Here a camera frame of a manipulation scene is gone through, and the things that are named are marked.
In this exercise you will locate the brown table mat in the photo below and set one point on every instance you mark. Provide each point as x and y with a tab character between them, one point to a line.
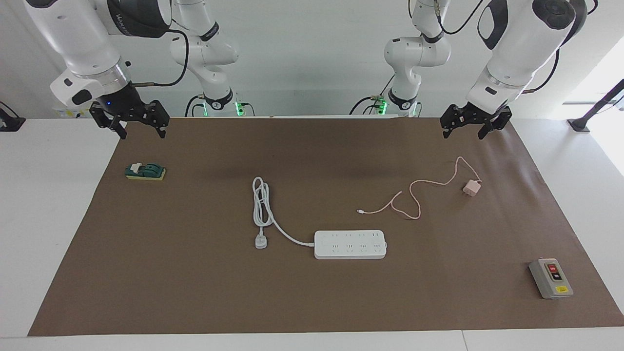
312	292

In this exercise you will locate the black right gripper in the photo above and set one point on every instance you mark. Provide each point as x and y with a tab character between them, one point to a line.
122	102

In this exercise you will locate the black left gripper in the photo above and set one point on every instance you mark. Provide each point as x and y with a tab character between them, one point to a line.
480	114

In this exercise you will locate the pink charger adapter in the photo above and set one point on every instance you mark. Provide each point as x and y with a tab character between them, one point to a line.
471	188

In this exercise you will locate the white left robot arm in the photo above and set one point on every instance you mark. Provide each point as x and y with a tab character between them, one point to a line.
516	48

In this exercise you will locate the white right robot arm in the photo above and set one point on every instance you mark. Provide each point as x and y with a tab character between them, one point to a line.
73	34

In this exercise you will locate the white power strip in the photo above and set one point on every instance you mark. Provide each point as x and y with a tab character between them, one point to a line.
350	244

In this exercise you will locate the grey on-off switch box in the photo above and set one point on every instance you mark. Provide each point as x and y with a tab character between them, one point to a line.
548	280

